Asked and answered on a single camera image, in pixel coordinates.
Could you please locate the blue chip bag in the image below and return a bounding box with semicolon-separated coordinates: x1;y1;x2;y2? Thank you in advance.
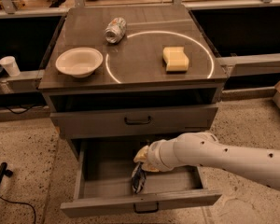
132;162;146;194

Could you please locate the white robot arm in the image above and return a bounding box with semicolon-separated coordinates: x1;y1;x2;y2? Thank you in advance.
133;132;280;191

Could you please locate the open grey middle drawer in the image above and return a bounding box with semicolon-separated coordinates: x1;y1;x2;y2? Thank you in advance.
61;135;221;217

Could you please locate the closed grey upper drawer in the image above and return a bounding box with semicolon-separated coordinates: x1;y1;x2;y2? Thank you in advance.
50;105;217;139

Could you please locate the grey drawer cabinet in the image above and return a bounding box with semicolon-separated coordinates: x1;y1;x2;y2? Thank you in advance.
39;6;227;154

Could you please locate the yellow sponge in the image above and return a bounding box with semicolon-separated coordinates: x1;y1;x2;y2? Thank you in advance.
162;47;189;72

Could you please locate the white bowl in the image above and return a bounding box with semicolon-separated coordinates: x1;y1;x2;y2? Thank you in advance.
55;48;103;77

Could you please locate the crushed soda can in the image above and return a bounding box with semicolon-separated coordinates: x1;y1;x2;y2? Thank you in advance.
105;17;127;44

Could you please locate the white paper cup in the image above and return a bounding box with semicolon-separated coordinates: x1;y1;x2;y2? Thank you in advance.
0;56;21;77

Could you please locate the black upper drawer handle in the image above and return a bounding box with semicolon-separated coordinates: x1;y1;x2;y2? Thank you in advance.
124;116;152;125

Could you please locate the black drawer handle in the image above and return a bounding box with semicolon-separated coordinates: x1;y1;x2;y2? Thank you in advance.
133;202;159;214
124;116;152;125

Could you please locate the black middle drawer handle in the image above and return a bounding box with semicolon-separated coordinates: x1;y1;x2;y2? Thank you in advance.
133;202;159;214

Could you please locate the black floor cable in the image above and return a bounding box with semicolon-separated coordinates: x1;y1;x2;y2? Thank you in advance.
0;161;37;224

